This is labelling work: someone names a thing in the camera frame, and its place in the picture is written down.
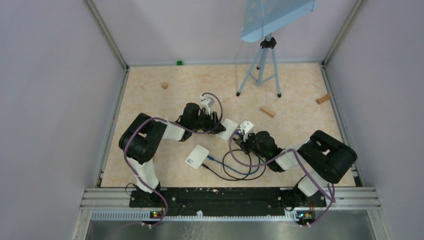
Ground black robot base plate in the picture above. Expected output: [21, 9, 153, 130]
[129, 187, 327, 217]

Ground flat wooden plank block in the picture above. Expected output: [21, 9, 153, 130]
[259, 106, 276, 118]

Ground black ethernet cable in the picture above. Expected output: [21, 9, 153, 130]
[202, 137, 268, 182]

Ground curved wooden block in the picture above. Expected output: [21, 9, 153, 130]
[315, 93, 332, 105]

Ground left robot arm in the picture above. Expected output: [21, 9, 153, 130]
[118, 102, 227, 207]

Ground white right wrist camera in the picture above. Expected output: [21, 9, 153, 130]
[237, 120, 255, 141]

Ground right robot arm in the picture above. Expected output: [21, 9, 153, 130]
[234, 130, 358, 206]

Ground wooden cube near switch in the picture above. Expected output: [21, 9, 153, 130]
[161, 82, 169, 90]

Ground light blue tripod stand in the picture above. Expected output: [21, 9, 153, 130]
[236, 0, 318, 98]

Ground white TP-Link switch box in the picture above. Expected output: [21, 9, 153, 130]
[184, 144, 210, 170]

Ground long white network switch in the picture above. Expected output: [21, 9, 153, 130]
[216, 118, 238, 141]

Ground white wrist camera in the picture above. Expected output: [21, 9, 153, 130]
[199, 95, 215, 115]
[237, 120, 255, 141]

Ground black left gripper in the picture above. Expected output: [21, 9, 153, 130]
[191, 110, 226, 135]

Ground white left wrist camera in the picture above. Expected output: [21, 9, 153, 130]
[199, 95, 215, 115]

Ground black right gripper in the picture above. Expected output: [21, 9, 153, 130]
[236, 130, 268, 160]

